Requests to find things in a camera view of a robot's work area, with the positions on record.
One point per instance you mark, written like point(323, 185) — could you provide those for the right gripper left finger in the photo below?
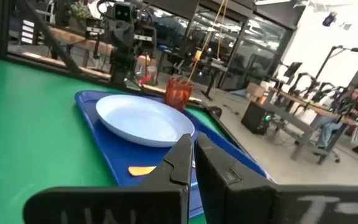
point(120, 205)

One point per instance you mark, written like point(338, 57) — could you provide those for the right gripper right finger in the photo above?
point(244, 202)

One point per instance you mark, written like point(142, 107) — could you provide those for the orange faceted plastic cup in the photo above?
point(178, 93)

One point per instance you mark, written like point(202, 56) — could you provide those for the light blue plate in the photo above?
point(141, 119)

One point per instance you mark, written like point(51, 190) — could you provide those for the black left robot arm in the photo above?
point(121, 63)

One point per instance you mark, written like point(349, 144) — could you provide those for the black background robot arm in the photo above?
point(322, 90)
point(300, 82)

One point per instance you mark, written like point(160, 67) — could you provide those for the black monitor on arm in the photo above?
point(292, 69)

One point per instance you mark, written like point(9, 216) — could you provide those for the blue plastic tray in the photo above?
point(120, 152)

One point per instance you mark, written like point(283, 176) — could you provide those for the potted green plant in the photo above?
point(80, 11)

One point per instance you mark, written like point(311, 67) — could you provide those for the wooden top workbench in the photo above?
point(73, 37)
point(303, 107)

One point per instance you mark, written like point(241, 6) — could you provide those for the black computer tower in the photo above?
point(255, 118)

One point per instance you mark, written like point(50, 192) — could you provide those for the black desk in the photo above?
point(211, 63)

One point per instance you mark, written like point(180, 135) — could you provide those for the cardboard box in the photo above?
point(255, 90)

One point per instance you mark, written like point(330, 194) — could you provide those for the person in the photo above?
point(357, 93)

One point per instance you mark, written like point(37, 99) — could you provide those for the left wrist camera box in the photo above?
point(123, 12)

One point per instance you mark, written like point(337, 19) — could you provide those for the black diagonal frame strut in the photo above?
point(51, 40)

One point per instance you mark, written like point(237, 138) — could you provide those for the black frame post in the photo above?
point(0, 31)

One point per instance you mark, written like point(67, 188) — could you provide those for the black ceiling camera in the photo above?
point(329, 18)

